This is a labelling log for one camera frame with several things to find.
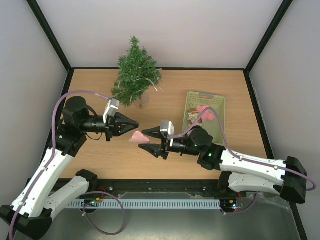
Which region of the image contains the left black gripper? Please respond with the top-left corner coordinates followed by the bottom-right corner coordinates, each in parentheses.
top-left (79, 113), bottom-right (139, 142)

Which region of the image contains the pink fabric triangle ornament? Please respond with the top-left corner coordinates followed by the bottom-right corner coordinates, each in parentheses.
top-left (129, 131), bottom-right (150, 144)

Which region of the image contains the brown round doll ornament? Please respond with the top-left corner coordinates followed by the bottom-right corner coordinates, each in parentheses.
top-left (187, 103), bottom-right (200, 127)

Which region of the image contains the small green christmas tree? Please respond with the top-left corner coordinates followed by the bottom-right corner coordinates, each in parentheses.
top-left (110, 35), bottom-right (163, 108)

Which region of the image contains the pink fabric bow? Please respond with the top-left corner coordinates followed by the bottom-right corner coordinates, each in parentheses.
top-left (196, 105), bottom-right (215, 123)

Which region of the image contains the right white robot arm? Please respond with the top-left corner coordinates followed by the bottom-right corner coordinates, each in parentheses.
top-left (139, 126), bottom-right (308, 204)

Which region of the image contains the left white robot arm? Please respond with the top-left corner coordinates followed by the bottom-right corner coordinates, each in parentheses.
top-left (0, 96), bottom-right (139, 240)

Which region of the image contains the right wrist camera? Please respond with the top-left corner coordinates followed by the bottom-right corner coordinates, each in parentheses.
top-left (160, 120), bottom-right (175, 140)

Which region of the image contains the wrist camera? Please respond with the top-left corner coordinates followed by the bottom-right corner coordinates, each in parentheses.
top-left (160, 120), bottom-right (175, 140)
top-left (102, 98), bottom-right (120, 124)

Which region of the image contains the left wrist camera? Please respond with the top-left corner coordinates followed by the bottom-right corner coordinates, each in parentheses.
top-left (102, 98), bottom-right (120, 124)

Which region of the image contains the white slotted cable duct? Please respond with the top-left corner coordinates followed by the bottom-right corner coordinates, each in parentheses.
top-left (68, 198), bottom-right (221, 210)

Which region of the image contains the black aluminium front rail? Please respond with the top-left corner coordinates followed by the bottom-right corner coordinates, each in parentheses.
top-left (24, 178), bottom-right (288, 194)

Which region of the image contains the purple cable loop front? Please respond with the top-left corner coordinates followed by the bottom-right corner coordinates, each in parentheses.
top-left (81, 191), bottom-right (127, 236)

